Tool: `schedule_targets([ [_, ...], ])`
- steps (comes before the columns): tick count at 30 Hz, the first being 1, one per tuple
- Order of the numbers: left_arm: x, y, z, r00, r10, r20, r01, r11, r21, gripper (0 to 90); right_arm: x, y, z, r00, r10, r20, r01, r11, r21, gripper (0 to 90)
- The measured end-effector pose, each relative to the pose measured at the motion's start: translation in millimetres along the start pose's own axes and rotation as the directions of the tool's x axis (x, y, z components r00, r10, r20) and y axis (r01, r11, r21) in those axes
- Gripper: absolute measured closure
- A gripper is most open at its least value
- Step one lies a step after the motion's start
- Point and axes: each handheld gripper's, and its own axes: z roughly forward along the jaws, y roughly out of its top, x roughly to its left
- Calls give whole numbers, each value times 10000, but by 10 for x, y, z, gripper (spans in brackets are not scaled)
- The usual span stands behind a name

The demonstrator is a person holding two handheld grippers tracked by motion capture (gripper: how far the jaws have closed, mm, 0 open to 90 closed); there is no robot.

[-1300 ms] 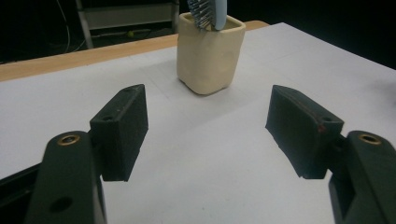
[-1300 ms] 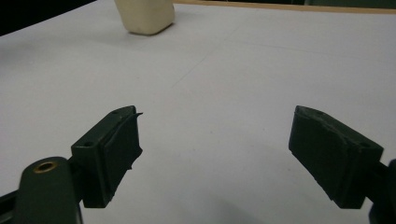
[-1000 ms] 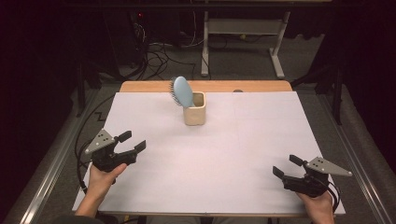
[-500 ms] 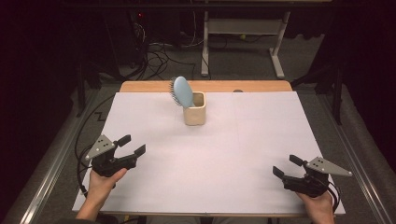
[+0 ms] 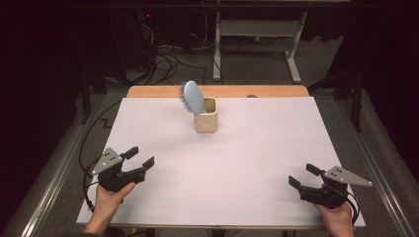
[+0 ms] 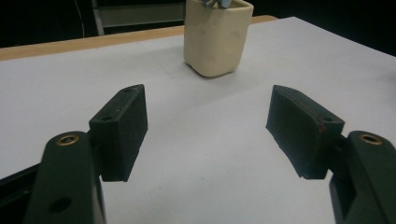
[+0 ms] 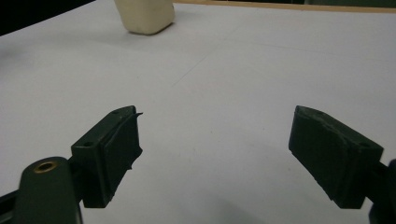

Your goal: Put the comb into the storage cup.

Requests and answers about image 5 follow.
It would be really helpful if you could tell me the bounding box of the long black floor cable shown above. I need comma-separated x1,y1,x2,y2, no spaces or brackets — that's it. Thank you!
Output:
78,99,123,172

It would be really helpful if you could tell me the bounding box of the beige square cup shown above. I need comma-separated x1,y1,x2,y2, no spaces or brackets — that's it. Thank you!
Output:
193,96,219,134

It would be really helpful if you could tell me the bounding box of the white metal desk frame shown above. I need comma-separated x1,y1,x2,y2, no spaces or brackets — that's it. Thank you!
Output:
211,11,309,84

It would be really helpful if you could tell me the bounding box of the person's left hand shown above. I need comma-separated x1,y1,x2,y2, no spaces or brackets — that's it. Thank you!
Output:
95,182,136,218

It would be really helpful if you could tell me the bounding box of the right hand-held gripper cable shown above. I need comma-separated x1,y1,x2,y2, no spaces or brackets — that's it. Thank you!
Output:
342,190,362,227

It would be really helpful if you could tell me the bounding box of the black metal stand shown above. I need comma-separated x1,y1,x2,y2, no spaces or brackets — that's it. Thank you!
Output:
80,63,108,125
307,65,365,133

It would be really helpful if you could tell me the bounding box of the white table sheet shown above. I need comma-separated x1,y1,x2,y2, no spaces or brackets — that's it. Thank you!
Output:
76,96,366,228

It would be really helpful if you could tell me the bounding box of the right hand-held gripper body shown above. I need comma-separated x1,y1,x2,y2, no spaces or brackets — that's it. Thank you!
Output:
298,165,374,209

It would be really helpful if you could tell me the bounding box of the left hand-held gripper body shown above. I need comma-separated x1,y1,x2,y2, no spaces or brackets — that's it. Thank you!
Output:
91,147,146,193

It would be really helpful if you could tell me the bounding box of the tangle of floor cables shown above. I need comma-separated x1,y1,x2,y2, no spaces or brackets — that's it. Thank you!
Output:
137,13,210,85

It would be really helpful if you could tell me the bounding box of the left hand-held gripper cable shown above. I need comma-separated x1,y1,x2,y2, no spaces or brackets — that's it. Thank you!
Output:
82,157,101,211

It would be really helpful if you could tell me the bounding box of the light blue hairbrush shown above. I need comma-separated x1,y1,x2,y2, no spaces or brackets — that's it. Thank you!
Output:
178,80,207,115

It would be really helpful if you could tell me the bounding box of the person's right hand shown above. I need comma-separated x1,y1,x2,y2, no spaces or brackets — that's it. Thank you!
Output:
312,202,354,237

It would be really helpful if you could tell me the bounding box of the hand-held gripper cable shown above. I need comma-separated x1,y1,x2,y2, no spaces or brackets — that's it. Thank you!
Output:
342,190,362,227
82,157,101,211

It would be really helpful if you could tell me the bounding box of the metal floor rail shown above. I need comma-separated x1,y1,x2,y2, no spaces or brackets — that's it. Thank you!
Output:
335,98,419,237
19,95,107,237

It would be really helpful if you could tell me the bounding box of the dark equipment with red light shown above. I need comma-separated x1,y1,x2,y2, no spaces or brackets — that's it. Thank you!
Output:
110,9,156,72

